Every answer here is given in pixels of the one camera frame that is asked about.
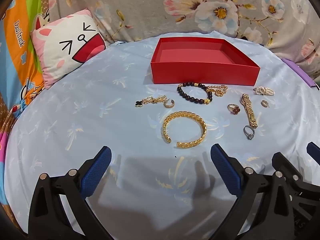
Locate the gold wrist watch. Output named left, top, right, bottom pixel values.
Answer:
left=240, top=94, right=257, bottom=129

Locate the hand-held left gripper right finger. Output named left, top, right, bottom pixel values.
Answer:
left=210, top=144, right=292, bottom=240

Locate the light blue palm-print cloth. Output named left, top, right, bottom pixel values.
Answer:
left=4, top=31, right=320, bottom=240

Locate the cat face pillow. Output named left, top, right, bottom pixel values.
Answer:
left=30, top=9, right=107, bottom=90

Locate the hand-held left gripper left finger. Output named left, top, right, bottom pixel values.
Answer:
left=28, top=146, right=112, bottom=240

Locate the silver stone ring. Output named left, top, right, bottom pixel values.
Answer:
left=243, top=125, right=256, bottom=140

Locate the red cardboard box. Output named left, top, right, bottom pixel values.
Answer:
left=150, top=37, right=261, bottom=87

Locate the red clover gold ring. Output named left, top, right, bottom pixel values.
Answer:
left=227, top=103, right=241, bottom=115

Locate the purple flat object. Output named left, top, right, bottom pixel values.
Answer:
left=281, top=58, right=317, bottom=88

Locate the gold chain bracelet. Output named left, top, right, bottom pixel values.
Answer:
left=207, top=85, right=228, bottom=97

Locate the dark bead bracelet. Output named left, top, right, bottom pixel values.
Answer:
left=177, top=82, right=214, bottom=105

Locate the pearl bracelet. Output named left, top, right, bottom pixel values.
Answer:
left=253, top=86, right=275, bottom=96

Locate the black clover charm bracelet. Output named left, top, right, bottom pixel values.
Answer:
left=135, top=95, right=167, bottom=108

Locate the grey floral bedsheet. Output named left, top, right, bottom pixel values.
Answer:
left=47, top=0, right=320, bottom=80

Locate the colourful cartoon blanket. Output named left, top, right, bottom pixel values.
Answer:
left=0, top=0, right=50, bottom=135

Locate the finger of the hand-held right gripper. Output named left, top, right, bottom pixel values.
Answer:
left=272, top=152, right=304, bottom=183
left=306, top=142, right=320, bottom=160

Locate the gold cuff bangle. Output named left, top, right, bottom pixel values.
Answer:
left=161, top=111, right=207, bottom=148

